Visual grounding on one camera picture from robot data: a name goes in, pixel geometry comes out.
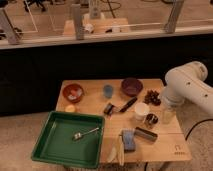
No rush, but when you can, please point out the dark grape bunch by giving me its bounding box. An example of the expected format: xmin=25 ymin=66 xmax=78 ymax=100
xmin=144 ymin=90 xmax=161 ymax=106

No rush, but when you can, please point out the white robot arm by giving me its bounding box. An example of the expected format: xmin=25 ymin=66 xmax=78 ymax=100
xmin=160 ymin=61 xmax=213 ymax=124

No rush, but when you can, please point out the green plastic tray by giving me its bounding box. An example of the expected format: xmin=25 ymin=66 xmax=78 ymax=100
xmin=31 ymin=111 xmax=105 ymax=169

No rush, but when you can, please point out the small metal cup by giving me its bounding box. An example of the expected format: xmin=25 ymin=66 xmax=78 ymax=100
xmin=145 ymin=113 xmax=158 ymax=128

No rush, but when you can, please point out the white cup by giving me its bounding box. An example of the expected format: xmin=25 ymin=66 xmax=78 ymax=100
xmin=134 ymin=102 xmax=150 ymax=121

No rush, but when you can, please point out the blue sponge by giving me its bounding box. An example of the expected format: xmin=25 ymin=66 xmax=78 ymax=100
xmin=122 ymin=130 xmax=136 ymax=151

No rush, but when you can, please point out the purple bowl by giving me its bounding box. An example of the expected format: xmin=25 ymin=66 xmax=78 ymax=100
xmin=121 ymin=77 xmax=143 ymax=97

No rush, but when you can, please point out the wooden spatula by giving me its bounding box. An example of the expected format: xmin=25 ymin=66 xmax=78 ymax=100
xmin=118 ymin=136 xmax=124 ymax=166

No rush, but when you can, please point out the blue cup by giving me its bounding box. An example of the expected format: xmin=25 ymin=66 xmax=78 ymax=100
xmin=103 ymin=85 xmax=114 ymax=98

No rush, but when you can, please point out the metal spoon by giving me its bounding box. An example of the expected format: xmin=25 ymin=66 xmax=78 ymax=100
xmin=72 ymin=127 xmax=100 ymax=141

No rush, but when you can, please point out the red bowl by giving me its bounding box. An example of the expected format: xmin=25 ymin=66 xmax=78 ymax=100
xmin=63 ymin=83 xmax=84 ymax=103

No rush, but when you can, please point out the small yellow round object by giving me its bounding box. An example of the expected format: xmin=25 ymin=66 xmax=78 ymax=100
xmin=65 ymin=105 xmax=76 ymax=113

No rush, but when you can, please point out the black cable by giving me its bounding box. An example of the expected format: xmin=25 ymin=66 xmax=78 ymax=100
xmin=185 ymin=118 xmax=213 ymax=141

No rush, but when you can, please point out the black handled brush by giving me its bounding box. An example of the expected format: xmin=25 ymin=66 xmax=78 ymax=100
xmin=103 ymin=97 xmax=137 ymax=116

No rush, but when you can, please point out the grey window post right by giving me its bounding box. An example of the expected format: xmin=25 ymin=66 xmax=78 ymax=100
xmin=164 ymin=0 xmax=184 ymax=34

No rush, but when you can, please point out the grey window post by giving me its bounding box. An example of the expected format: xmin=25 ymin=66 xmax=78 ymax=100
xmin=71 ymin=4 xmax=84 ymax=40
xmin=0 ymin=8 xmax=20 ymax=45
xmin=164 ymin=0 xmax=184 ymax=34

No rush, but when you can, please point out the grey window post middle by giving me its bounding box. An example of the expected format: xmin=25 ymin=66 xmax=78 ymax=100
xmin=71 ymin=4 xmax=84 ymax=40

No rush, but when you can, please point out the grey window post left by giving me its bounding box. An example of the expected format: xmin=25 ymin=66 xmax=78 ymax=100
xmin=0 ymin=8 xmax=20 ymax=45

